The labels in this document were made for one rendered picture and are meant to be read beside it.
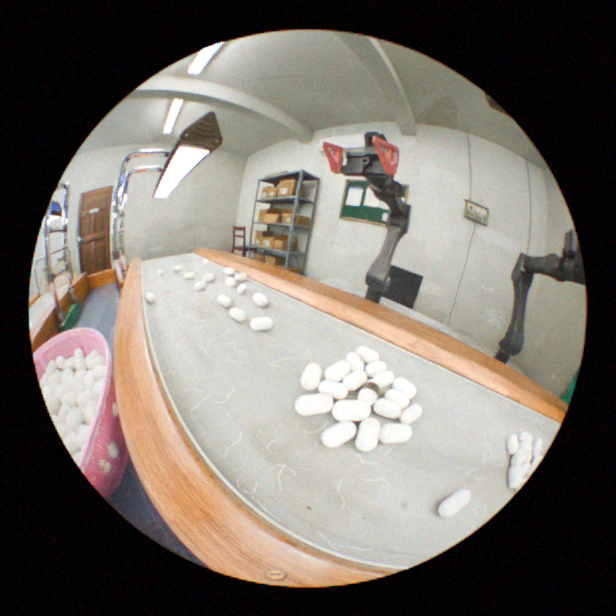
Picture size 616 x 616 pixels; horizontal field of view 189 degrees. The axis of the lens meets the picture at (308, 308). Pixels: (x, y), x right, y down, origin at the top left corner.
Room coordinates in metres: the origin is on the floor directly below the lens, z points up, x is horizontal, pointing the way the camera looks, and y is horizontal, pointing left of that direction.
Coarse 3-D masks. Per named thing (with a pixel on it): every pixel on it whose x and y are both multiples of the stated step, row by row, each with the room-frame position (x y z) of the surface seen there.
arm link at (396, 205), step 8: (376, 192) 0.49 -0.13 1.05; (384, 192) 0.47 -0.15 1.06; (392, 192) 0.46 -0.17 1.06; (384, 200) 0.52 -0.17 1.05; (392, 200) 0.49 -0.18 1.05; (400, 200) 0.57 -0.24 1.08; (392, 208) 0.59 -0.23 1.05; (400, 208) 0.59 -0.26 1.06; (408, 208) 0.64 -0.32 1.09; (408, 216) 0.64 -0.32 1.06; (408, 224) 0.66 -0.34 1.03
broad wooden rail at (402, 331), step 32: (224, 256) 0.61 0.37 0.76; (288, 288) 0.38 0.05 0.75; (320, 288) 0.39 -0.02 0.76; (352, 320) 0.29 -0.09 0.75; (384, 320) 0.28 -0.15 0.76; (416, 320) 0.31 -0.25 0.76; (416, 352) 0.21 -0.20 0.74; (448, 352) 0.19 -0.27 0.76; (480, 352) 0.20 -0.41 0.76; (480, 384) 0.12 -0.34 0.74; (512, 384) 0.08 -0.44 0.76
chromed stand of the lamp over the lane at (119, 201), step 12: (132, 156) 0.22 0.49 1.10; (144, 156) 0.26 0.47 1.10; (156, 156) 0.29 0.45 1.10; (120, 168) 0.20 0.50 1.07; (132, 168) 0.30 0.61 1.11; (144, 168) 0.34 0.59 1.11; (156, 168) 0.37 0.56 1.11; (120, 180) 0.21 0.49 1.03; (120, 192) 0.21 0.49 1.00; (120, 204) 0.28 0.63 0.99; (120, 216) 0.28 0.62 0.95; (120, 228) 0.28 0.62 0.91; (120, 240) 0.28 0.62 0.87; (120, 252) 0.24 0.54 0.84; (120, 264) 0.28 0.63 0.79; (120, 276) 0.21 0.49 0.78; (120, 288) 0.21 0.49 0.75
